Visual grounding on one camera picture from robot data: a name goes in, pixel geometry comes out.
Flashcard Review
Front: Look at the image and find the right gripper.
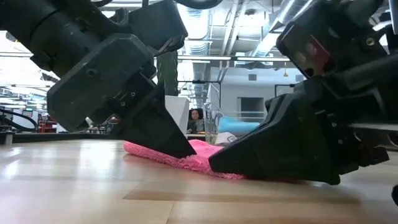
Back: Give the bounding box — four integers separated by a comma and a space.
208, 52, 398, 186

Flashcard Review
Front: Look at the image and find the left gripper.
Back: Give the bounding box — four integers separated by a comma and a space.
46, 33, 197, 159

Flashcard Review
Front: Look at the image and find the blue microfiber towel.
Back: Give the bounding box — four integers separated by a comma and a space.
217, 116, 261, 134

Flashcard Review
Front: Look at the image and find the pink microfiber towel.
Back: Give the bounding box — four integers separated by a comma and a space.
123, 139, 249, 180

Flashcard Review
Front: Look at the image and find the pale green microfiber towel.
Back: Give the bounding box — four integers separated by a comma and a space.
214, 132, 239, 146

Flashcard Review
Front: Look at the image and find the seated person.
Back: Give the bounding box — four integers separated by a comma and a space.
186, 108, 205, 134

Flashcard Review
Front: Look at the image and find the clear plastic tray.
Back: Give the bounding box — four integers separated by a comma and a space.
203, 102, 268, 146

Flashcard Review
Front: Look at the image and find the green cactus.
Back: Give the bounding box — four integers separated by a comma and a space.
156, 51, 180, 96

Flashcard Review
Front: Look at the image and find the black metal gantry frame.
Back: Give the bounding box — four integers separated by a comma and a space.
274, 83, 296, 97
177, 80, 222, 113

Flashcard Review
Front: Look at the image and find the smooth silver ventilation duct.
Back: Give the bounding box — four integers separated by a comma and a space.
248, 0, 312, 58

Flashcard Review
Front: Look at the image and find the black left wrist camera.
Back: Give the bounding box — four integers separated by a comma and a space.
129, 0, 187, 57

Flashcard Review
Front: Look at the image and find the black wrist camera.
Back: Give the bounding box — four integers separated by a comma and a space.
129, 0, 187, 57
275, 0, 389, 78

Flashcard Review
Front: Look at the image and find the corrugated silver ventilation duct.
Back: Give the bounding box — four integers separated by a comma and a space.
177, 2, 213, 108

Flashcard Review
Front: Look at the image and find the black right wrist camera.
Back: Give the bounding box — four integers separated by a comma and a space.
275, 0, 389, 78

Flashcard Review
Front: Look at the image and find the black curved background hose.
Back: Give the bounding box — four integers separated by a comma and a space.
0, 107, 38, 131

